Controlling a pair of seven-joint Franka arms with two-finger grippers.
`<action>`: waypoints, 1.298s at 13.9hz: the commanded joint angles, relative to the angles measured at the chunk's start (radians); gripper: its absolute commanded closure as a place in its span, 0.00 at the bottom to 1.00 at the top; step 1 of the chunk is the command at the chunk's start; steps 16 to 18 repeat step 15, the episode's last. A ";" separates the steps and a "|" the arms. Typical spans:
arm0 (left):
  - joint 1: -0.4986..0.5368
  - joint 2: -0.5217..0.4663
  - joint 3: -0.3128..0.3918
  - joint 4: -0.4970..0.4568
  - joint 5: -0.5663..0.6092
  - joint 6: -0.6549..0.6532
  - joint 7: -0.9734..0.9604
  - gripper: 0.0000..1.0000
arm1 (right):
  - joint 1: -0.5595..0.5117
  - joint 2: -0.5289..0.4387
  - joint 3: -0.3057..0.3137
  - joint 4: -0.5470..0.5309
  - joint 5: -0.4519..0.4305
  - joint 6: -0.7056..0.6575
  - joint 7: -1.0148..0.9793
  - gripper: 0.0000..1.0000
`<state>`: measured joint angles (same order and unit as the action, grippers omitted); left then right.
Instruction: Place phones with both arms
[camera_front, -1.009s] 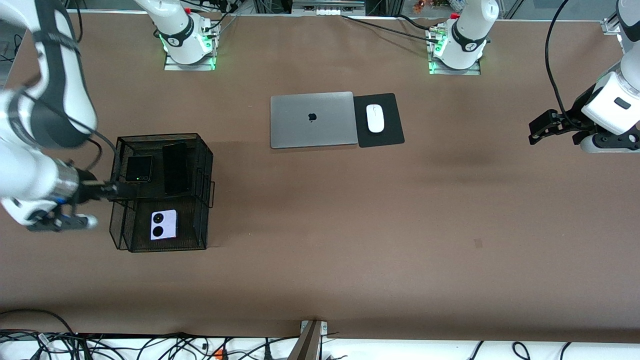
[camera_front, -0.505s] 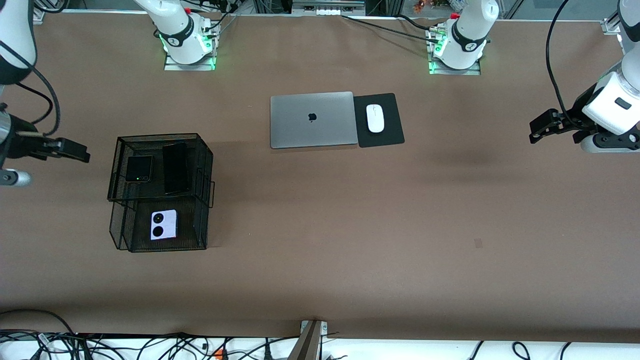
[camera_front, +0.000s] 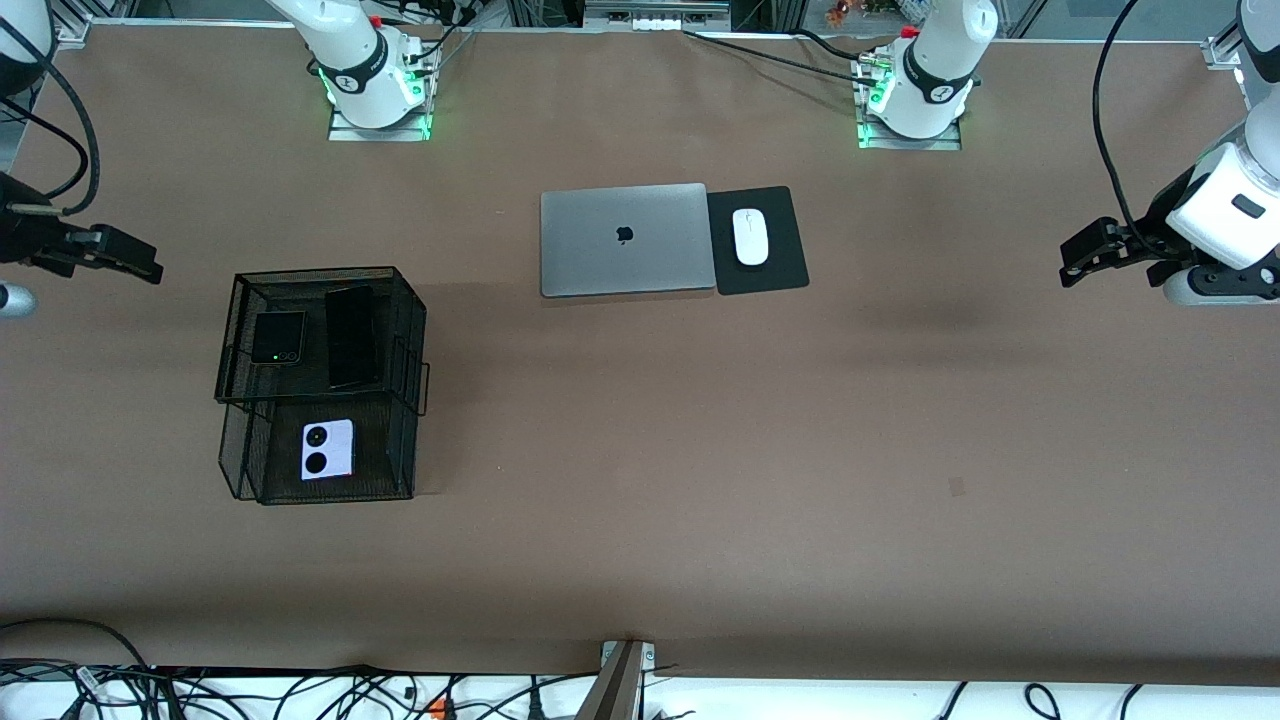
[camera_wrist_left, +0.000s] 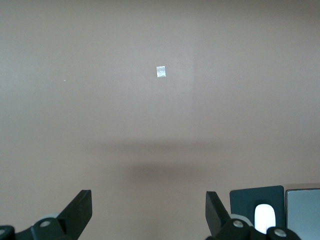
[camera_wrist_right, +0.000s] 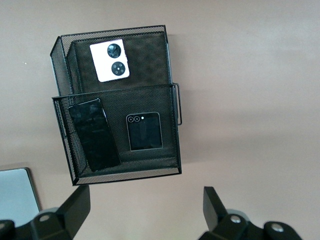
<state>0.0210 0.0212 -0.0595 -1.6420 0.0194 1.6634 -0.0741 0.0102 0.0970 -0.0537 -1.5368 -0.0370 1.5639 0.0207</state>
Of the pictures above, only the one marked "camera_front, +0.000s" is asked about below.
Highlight black wire mesh organizer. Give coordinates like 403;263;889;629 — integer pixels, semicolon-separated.
215;266;431;506

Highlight pink flip phone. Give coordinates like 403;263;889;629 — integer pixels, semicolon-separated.
301;419;356;482

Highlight black mouse pad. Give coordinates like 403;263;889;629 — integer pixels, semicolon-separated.
707;186;810;296

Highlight black flip phone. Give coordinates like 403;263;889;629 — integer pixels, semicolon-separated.
249;310;306;366

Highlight white computer mouse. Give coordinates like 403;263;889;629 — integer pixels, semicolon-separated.
733;207;770;267

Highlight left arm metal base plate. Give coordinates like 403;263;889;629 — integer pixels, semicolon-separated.
855;50;963;151

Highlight thick black looped cable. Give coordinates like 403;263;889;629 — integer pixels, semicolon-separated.
0;618;151;669

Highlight silver laptop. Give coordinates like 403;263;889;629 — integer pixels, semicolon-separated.
540;183;717;299

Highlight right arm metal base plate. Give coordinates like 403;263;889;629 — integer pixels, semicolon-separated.
328;75;433;142

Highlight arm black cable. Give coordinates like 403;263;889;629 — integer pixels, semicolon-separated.
0;15;101;216
1093;0;1161;251

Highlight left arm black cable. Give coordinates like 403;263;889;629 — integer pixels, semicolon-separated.
1093;0;1161;251

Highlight long black table cable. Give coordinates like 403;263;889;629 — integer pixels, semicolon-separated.
683;28;881;86

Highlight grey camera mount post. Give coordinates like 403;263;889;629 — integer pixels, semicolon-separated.
578;640;657;720

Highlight white power strip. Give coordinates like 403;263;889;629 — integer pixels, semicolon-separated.
585;0;731;33

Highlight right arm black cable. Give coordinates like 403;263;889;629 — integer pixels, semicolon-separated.
0;15;101;216

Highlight black slab smartphone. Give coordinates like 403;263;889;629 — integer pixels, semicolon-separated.
325;284;383;391

